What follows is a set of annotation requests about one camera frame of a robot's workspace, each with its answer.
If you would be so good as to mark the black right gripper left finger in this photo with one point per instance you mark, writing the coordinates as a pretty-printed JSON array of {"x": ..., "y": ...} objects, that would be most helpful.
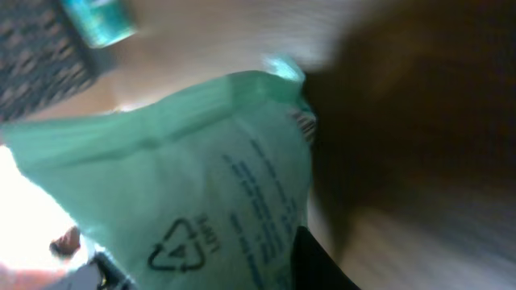
[{"x": 111, "y": 277}]

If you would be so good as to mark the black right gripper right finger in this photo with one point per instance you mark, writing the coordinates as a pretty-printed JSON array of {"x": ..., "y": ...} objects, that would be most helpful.
[{"x": 312, "y": 268}]

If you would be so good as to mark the teal wet wipes pack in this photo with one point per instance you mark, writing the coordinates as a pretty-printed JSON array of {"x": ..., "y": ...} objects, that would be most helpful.
[{"x": 204, "y": 189}]

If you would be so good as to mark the small teal tissue pack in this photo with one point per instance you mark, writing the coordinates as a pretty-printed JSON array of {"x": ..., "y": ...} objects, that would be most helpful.
[{"x": 100, "y": 23}]

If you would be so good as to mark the dark grey plastic basket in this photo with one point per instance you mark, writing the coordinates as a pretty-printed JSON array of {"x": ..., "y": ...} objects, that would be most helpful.
[{"x": 44, "y": 60}]

